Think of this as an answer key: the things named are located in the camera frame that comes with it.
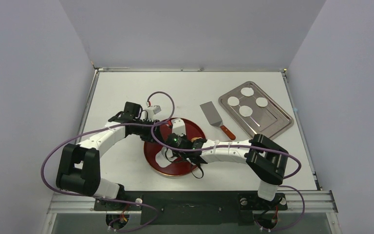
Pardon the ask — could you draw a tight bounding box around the wooden dough roller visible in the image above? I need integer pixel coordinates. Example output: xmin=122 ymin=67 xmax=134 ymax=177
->
xmin=190 ymin=137 xmax=206 ymax=143

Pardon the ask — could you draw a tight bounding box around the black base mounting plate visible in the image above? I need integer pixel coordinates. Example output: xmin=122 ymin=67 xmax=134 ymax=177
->
xmin=94 ymin=191 xmax=288 ymax=226

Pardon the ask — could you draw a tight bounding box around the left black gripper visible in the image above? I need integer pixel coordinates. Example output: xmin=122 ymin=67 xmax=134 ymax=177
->
xmin=133 ymin=118 xmax=164 ymax=144

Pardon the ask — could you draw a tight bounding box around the round red lacquer tray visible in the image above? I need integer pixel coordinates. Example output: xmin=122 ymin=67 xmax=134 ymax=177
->
xmin=143 ymin=118 xmax=205 ymax=176

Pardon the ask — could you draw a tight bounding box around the white dough piece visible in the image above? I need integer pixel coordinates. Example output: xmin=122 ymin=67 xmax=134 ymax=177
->
xmin=155 ymin=151 xmax=172 ymax=168

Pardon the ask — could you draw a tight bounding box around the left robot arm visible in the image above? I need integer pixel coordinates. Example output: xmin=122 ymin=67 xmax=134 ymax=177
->
xmin=56 ymin=102 xmax=161 ymax=210

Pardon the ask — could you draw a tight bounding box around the white dumpling wrapper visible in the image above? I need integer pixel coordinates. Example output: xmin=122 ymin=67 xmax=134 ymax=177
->
xmin=241 ymin=87 xmax=254 ymax=97
xmin=227 ymin=97 xmax=240 ymax=107
xmin=256 ymin=97 xmax=269 ymax=108
xmin=239 ymin=106 xmax=253 ymax=117

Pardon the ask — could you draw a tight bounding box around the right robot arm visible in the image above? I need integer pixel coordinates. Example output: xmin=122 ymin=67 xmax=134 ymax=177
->
xmin=165 ymin=134 xmax=288 ymax=208

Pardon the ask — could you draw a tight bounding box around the aluminium frame rail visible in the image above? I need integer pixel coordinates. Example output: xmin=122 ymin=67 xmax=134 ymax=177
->
xmin=47 ymin=191 xmax=338 ymax=215

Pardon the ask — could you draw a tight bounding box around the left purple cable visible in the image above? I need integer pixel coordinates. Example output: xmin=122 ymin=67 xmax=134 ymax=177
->
xmin=40 ymin=92 xmax=175 ymax=234

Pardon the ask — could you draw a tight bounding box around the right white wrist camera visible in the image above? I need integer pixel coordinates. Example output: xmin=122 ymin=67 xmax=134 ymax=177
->
xmin=170 ymin=118 xmax=187 ymax=137

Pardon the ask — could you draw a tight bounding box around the rectangular steel tray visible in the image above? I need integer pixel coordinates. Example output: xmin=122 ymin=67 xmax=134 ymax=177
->
xmin=218 ymin=81 xmax=294 ymax=139

